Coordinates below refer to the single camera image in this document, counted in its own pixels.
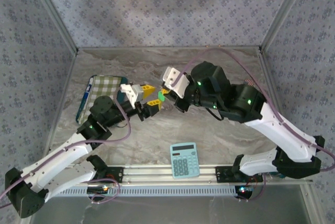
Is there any green checkered cloth pouch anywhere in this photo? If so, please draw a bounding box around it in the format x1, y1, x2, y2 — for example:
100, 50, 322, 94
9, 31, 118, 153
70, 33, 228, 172
75, 75, 129, 126

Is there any blue white marker pen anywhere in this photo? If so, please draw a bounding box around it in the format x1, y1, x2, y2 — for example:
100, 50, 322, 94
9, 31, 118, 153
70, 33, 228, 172
84, 83, 93, 102

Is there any light blue calculator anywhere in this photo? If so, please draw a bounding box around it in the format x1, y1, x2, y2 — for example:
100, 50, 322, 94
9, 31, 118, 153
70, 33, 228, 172
170, 142, 200, 181

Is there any small circuit board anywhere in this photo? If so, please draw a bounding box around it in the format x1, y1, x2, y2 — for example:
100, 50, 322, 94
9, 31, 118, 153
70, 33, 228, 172
87, 185, 109, 195
235, 186, 255, 199

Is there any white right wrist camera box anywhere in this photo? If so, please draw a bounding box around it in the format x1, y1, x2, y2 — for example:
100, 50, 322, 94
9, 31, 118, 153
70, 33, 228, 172
160, 66, 192, 100

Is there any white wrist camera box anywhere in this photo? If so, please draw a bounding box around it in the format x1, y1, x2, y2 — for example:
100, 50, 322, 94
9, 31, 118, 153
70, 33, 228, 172
160, 66, 192, 100
119, 83, 144, 109

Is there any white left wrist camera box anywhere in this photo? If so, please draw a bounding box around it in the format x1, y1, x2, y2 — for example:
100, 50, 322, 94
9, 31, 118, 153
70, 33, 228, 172
119, 83, 144, 109

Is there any aluminium mounting rail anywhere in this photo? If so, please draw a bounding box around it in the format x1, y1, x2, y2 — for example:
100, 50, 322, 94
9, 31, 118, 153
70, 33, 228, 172
56, 164, 314, 186

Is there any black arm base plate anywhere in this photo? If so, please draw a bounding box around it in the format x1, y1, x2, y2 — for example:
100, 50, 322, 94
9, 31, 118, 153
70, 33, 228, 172
215, 165, 237, 183
103, 166, 125, 183

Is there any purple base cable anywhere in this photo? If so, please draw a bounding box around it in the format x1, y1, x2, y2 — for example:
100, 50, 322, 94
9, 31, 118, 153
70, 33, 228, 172
90, 178, 122, 205
237, 175, 268, 203

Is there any slotted grey cable duct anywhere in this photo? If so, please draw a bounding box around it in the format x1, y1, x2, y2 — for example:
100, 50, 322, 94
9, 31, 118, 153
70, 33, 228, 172
56, 184, 238, 197

